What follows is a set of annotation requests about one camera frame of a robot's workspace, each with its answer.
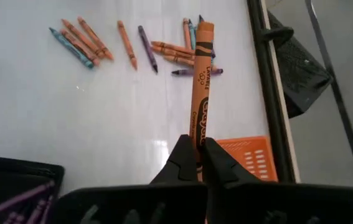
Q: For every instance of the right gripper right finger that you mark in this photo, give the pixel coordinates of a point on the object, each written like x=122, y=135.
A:
x=219, y=171

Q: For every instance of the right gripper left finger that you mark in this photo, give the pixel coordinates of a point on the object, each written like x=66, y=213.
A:
x=179, y=168

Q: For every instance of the orange crayon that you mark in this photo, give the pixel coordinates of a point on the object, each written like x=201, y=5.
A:
x=179, y=60
x=186, y=32
x=171, y=53
x=127, y=45
x=201, y=93
x=83, y=39
x=95, y=38
x=173, y=47
x=80, y=47

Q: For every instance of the blue crayon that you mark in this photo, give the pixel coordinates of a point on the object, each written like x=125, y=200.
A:
x=71, y=47
x=192, y=34

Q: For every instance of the orange slotted plastic basket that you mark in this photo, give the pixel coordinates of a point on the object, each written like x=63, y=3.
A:
x=251, y=142

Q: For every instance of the black perforated box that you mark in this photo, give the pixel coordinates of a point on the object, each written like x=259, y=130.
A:
x=300, y=71

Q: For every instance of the black slotted plastic basket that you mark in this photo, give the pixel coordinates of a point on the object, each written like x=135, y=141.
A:
x=39, y=169

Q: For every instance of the black metal table frame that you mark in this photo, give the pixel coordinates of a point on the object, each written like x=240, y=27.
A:
x=265, y=77

